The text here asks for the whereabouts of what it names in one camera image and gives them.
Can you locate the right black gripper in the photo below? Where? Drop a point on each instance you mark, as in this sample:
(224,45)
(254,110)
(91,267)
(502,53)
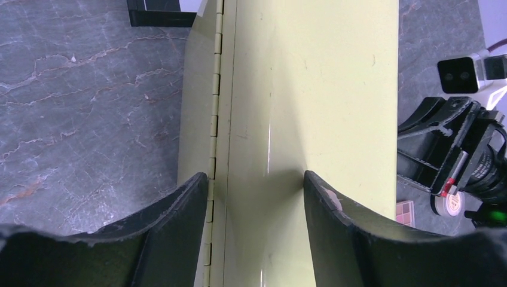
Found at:
(444,147)

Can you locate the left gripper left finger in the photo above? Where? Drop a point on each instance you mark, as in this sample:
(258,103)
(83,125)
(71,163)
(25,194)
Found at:
(156,246)

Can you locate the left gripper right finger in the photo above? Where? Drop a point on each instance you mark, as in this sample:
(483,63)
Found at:
(351,245)

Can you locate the green makeup organizer box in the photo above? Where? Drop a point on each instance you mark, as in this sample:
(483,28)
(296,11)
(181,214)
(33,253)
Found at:
(272,89)

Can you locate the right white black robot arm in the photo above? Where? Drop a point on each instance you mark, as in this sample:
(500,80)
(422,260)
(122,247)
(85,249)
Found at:
(491,202)

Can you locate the eyeshadow palette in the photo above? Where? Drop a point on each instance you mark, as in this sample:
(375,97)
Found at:
(405,213)

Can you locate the round powder jar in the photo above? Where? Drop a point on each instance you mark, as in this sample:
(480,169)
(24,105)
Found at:
(449,206)

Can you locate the black white checkerboard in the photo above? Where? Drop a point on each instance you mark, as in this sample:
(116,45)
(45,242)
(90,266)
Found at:
(166,14)

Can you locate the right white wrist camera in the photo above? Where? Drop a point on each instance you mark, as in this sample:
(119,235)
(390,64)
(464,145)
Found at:
(477,75)

